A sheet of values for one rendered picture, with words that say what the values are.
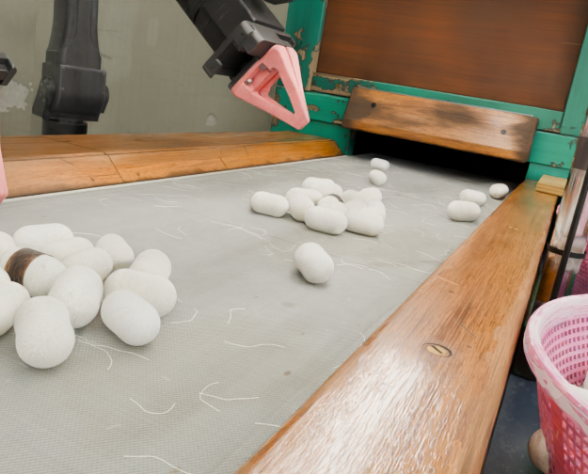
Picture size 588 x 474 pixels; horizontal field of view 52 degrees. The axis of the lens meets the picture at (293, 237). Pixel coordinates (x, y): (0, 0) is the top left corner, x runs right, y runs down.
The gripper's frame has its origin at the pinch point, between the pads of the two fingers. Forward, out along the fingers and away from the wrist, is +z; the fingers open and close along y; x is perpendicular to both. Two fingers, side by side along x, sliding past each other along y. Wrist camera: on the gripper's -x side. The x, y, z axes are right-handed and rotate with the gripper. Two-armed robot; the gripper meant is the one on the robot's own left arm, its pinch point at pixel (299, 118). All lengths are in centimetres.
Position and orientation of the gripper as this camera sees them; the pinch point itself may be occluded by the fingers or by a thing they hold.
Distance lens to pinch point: 61.9
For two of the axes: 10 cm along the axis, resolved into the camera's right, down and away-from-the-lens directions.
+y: 4.2, -1.6, 8.9
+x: -6.9, 5.8, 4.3
